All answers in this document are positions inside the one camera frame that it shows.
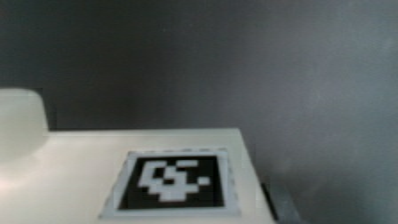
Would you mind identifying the white drawer box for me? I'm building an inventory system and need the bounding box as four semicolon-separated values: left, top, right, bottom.
0;88;276;224

